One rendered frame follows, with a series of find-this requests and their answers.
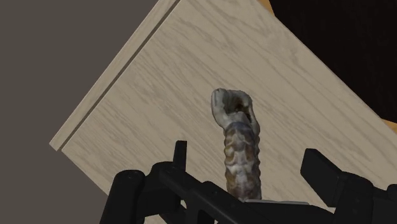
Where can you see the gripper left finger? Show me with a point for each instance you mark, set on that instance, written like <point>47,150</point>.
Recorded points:
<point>161,192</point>

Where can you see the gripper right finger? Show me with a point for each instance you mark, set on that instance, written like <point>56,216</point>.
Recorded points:
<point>347,192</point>

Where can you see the grey brown spiral seashell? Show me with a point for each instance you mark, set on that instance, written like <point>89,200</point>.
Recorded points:
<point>242,155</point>

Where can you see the light wood table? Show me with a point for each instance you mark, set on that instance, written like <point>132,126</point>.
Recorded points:
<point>186,77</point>

